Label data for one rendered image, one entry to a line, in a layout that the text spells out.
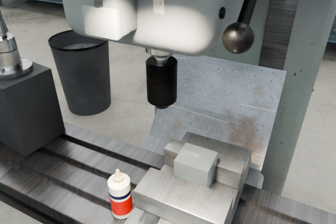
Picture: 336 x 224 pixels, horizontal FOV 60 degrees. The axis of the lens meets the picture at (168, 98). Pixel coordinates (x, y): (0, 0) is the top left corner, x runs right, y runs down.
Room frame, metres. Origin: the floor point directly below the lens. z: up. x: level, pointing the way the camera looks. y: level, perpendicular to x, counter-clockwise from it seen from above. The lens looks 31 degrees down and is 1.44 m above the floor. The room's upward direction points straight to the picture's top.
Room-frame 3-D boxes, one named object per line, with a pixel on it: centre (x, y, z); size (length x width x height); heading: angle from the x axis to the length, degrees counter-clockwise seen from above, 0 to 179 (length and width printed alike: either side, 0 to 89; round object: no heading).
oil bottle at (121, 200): (0.37, 0.09, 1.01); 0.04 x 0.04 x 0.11
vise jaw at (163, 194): (0.32, -0.02, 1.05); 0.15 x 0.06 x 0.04; 64
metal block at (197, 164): (0.37, -0.05, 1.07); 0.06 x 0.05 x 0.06; 64
